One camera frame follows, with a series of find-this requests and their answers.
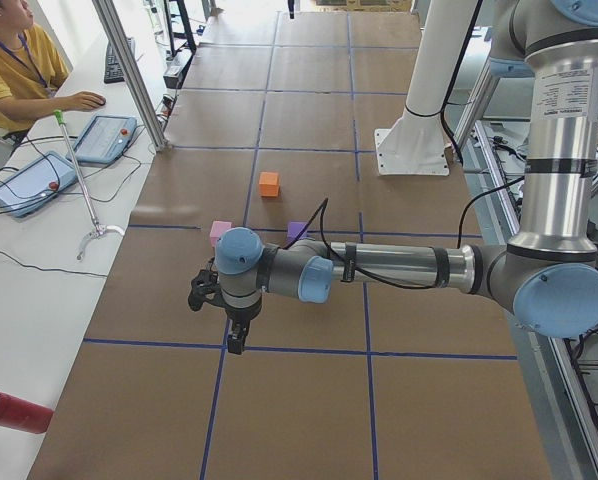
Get near blue teach pendant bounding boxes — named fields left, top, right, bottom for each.
left=0, top=151, right=77, bottom=218

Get red cylinder tube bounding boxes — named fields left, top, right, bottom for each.
left=0, top=392, right=54, bottom=434

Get far blue teach pendant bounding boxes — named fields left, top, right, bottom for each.
left=73, top=114, right=138, bottom=165

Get pink foam cube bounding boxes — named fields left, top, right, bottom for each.
left=209, top=220, right=233, bottom=247

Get aluminium frame post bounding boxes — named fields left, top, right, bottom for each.
left=92, top=0, right=168, bottom=152

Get purple foam cube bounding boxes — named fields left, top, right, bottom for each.
left=287, top=221, right=308, bottom=245

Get orange foam cube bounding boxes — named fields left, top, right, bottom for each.
left=258, top=171, right=280, bottom=198

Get black keyboard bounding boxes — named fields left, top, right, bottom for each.
left=103, top=43, right=125, bottom=84

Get blue teach pendant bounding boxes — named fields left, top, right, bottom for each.
left=0, top=151, right=77, bottom=218
left=73, top=114, right=138, bottom=165

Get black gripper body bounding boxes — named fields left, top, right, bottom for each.
left=226, top=305, right=255, bottom=334

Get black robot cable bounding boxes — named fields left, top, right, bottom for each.
left=284, top=197, right=528, bottom=291

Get person in yellow shirt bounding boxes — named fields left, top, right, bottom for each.
left=0, top=1, right=106, bottom=134

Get reacher grabber stick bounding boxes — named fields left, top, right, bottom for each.
left=53, top=110, right=125, bottom=261

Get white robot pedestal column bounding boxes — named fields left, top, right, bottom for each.
left=375, top=0, right=481, bottom=176

